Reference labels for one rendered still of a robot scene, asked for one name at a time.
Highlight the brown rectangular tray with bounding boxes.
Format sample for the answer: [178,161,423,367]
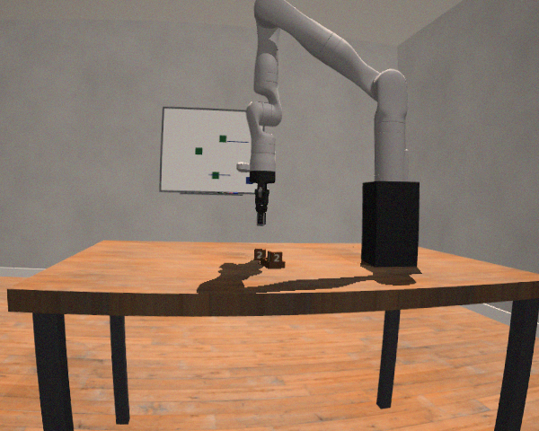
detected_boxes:
[261,258,286,268]

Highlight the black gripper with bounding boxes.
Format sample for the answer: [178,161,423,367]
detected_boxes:
[250,171,276,226]

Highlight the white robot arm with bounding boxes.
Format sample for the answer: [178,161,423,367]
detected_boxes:
[236,0,408,181]

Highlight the small brown cube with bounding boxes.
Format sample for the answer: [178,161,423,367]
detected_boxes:
[267,251,282,261]
[254,248,266,260]

